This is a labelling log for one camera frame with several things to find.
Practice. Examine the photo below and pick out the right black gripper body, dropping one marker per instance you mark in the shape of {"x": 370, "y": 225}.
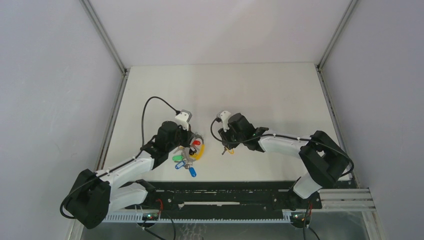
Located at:
{"x": 230, "y": 136}

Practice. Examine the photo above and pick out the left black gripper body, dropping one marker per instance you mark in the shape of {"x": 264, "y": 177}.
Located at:
{"x": 184, "y": 137}

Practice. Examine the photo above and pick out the red and yellow tagged keys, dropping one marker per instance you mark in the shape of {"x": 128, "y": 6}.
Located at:
{"x": 228, "y": 151}

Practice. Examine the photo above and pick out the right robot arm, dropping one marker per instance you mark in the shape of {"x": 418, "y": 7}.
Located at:
{"x": 323, "y": 159}

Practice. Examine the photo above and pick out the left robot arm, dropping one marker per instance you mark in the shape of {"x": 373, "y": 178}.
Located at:
{"x": 95, "y": 194}

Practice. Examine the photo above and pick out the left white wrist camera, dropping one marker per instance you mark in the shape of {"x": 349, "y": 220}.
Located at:
{"x": 183, "y": 119}

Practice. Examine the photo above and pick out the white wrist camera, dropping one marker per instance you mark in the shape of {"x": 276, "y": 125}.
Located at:
{"x": 183, "y": 119}
{"x": 224, "y": 117}

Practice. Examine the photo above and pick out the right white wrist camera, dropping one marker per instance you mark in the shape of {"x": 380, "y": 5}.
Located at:
{"x": 224, "y": 117}

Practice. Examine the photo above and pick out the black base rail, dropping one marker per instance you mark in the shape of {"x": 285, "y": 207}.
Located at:
{"x": 228, "y": 200}

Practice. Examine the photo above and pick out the right aluminium frame post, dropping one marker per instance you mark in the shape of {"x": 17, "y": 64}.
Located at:
{"x": 337, "y": 33}

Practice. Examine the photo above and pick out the aluminium frame post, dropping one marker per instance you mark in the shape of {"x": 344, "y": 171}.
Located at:
{"x": 337, "y": 33}
{"x": 103, "y": 34}

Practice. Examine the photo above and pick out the left aluminium frame post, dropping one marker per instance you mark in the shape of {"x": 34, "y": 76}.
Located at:
{"x": 103, "y": 34}

